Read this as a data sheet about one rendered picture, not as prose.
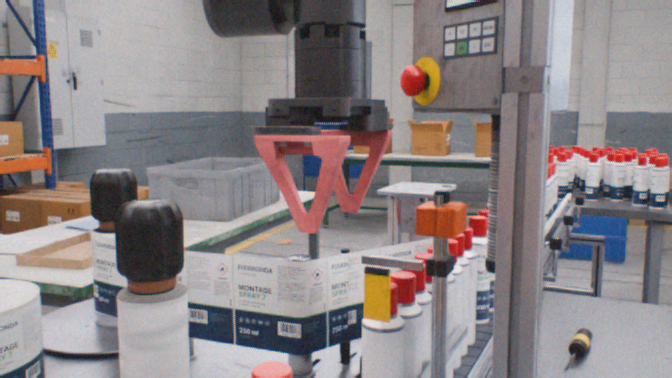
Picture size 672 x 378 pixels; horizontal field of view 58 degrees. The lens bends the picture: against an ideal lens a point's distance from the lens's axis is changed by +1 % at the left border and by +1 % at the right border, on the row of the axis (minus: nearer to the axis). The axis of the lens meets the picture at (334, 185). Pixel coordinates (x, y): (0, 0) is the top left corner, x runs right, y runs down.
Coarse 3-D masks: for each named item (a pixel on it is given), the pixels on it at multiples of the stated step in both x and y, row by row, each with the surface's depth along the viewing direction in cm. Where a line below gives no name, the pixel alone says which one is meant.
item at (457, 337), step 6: (456, 330) 89; (462, 330) 89; (456, 336) 87; (462, 336) 89; (450, 342) 85; (456, 342) 86; (450, 348) 83; (456, 348) 86; (450, 354) 83; (426, 372) 75
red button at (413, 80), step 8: (408, 72) 73; (416, 72) 72; (424, 72) 74; (400, 80) 74; (408, 80) 73; (416, 80) 72; (424, 80) 73; (408, 88) 73; (416, 88) 72; (424, 88) 74; (408, 96) 74
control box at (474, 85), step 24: (432, 0) 72; (504, 0) 62; (432, 24) 73; (504, 24) 63; (432, 48) 73; (432, 72) 73; (456, 72) 69; (480, 72) 66; (504, 72) 64; (552, 72) 66; (432, 96) 73; (456, 96) 70; (480, 96) 66; (552, 96) 67
